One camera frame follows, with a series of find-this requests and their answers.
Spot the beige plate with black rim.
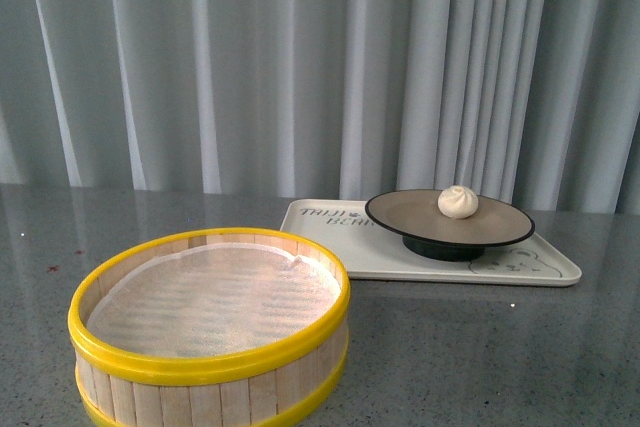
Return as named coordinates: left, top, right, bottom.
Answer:
left=365, top=189, right=535, bottom=262

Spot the white steamed bun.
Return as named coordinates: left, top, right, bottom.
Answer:
left=437, top=185, right=479, bottom=220

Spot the white rectangular tray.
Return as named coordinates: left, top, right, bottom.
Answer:
left=281, top=199, right=582, bottom=287

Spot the grey pleated curtain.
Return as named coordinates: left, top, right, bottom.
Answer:
left=1, top=0, right=639, bottom=214

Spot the white steamer mesh liner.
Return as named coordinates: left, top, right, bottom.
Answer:
left=87, top=243, right=341, bottom=358

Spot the yellow-rimmed wooden steamer basket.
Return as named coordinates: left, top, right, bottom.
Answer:
left=68, top=227, right=350, bottom=426

